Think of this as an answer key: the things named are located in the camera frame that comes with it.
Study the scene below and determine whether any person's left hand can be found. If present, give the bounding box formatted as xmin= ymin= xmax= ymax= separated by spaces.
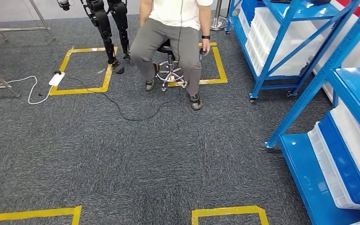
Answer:
xmin=200 ymin=38 xmax=211 ymax=57

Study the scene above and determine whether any translucent white crate stack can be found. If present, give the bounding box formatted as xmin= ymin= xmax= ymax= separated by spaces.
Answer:
xmin=238 ymin=6 xmax=325 ymax=78

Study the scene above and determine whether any white floor cable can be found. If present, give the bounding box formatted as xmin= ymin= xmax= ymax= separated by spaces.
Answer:
xmin=0 ymin=75 xmax=54 ymax=105

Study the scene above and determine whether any black and white robot part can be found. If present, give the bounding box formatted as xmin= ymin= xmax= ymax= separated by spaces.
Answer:
xmin=57 ymin=0 xmax=75 ymax=12

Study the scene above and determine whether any black swivel stool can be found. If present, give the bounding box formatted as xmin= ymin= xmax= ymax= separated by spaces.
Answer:
xmin=155 ymin=38 xmax=188 ymax=92

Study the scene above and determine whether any thin black hanging cable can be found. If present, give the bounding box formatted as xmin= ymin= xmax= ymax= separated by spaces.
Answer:
xmin=176 ymin=0 xmax=184 ymax=63

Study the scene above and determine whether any person's shoe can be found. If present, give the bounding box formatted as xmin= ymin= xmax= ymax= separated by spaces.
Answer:
xmin=188 ymin=93 xmax=203 ymax=111
xmin=145 ymin=62 xmax=160 ymax=92

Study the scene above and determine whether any black power cord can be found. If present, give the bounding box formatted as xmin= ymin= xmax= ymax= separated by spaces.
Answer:
xmin=53 ymin=70 xmax=176 ymax=122

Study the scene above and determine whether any yellow floor tape square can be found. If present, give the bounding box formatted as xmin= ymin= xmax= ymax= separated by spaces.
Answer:
xmin=167 ymin=42 xmax=229 ymax=88
xmin=191 ymin=205 xmax=270 ymax=225
xmin=0 ymin=205 xmax=82 ymax=225
xmin=49 ymin=45 xmax=119 ymax=96

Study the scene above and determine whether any chrome stanchion post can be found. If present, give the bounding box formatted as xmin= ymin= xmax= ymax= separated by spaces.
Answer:
xmin=210 ymin=0 xmax=229 ymax=31

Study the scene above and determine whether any blue metal shelf rack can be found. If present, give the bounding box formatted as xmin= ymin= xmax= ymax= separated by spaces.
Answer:
xmin=225 ymin=0 xmax=360 ymax=104
xmin=264 ymin=0 xmax=360 ymax=225

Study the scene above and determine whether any white power strip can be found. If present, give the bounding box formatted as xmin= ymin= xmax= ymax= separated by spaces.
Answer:
xmin=48 ymin=72 xmax=66 ymax=87

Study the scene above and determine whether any person's torso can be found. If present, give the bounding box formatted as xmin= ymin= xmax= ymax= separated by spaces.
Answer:
xmin=139 ymin=0 xmax=214 ymax=31

